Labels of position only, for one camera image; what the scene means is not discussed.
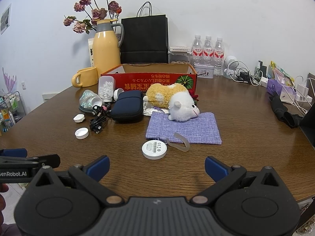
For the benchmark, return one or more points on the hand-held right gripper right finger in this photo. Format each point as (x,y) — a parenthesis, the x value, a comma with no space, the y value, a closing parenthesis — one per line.
(214,168)

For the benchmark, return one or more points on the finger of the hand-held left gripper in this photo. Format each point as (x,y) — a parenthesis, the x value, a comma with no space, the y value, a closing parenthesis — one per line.
(12,153)
(49,161)

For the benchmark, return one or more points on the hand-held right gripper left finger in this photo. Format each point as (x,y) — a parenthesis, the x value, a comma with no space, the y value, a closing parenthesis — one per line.
(101,166)

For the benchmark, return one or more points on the navy zip pouch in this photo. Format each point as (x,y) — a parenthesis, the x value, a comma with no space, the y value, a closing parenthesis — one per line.
(128,107)

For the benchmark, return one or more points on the clear iridescent plastic bag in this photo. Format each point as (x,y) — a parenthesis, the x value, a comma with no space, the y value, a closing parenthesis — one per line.
(86,99)

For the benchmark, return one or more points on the clear jar of white balls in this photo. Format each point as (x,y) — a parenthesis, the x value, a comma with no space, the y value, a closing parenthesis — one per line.
(106,88)

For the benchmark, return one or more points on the yellow and white plush toy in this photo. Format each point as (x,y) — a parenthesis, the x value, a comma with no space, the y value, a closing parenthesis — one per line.
(172,100)

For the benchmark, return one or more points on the red cardboard box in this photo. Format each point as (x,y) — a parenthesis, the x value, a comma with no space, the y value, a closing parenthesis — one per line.
(137,82)

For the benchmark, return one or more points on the person's left hand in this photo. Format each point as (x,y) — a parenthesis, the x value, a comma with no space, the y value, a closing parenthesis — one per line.
(3,188)

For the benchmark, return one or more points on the ribbed white screw cap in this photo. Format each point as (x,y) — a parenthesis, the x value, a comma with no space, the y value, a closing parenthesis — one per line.
(81,133)

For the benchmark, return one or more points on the metal shelf rack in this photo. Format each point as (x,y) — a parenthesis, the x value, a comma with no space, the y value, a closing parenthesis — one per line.
(12,108)

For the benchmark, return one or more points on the smooth white plastic cap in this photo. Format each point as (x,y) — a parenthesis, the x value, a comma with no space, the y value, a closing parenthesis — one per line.
(79,118)

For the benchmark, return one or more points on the white jar lid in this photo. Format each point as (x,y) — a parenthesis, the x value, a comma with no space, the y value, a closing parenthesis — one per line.
(118,93)
(96,101)

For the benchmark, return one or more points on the white fabric item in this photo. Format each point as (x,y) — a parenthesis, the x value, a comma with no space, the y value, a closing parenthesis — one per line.
(147,110)

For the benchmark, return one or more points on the purple coral decoration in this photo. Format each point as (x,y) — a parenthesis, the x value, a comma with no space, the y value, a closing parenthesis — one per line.
(8,80)

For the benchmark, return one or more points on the red artificial flower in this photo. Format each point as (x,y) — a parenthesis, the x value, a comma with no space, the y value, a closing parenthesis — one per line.
(195,97)

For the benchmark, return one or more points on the black glove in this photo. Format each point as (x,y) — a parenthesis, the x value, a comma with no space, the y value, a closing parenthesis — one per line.
(280,110)

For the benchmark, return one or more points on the yellow ceramic mug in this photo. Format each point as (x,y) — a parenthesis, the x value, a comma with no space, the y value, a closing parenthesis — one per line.
(87,77)

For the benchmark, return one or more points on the black power adapter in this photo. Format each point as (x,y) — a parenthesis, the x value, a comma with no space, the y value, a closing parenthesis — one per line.
(243,75)

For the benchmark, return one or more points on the white printed tin box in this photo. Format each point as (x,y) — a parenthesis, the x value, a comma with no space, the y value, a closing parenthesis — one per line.
(203,71)

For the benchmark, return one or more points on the white charger block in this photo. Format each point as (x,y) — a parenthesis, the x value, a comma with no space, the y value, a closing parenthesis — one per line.
(262,81)

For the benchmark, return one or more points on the purple pack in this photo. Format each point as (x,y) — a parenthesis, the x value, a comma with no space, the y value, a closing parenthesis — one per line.
(275,87)

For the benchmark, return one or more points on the white robot-shaped speaker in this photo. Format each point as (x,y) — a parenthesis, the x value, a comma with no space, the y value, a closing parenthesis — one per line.
(231,62)

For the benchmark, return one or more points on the small black box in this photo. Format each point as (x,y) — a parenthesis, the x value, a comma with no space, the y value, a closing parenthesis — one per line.
(262,68)

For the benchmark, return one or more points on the yellow thermos jug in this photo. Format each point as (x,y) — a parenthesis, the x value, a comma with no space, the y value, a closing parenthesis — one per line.
(105,51)

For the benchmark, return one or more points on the white milk carton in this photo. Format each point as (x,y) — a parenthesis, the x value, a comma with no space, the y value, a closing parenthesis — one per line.
(91,51)

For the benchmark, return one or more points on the colourful snack packet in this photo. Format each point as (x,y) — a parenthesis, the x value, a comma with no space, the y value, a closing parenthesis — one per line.
(279,72)

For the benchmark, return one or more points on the clear container of seeds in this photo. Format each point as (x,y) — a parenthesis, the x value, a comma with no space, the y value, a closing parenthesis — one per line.
(179,58)

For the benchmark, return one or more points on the white power strip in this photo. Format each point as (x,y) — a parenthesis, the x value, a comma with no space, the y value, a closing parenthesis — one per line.
(302,88)

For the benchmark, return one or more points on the flat white box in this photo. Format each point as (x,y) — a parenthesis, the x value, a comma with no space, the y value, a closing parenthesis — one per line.
(179,49)

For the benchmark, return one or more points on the black paper bag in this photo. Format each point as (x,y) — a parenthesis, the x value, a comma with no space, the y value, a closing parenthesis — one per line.
(145,39)

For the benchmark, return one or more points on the dried pink flower bouquet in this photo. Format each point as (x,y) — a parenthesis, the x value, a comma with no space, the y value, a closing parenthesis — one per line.
(99,13)

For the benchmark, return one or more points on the white wall socket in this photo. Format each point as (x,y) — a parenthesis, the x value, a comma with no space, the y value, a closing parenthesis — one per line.
(49,97)

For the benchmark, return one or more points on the white wall switch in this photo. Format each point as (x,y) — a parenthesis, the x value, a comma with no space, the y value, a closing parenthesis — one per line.
(24,85)

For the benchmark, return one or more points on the wall poster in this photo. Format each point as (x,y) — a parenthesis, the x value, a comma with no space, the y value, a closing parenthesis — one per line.
(5,19)

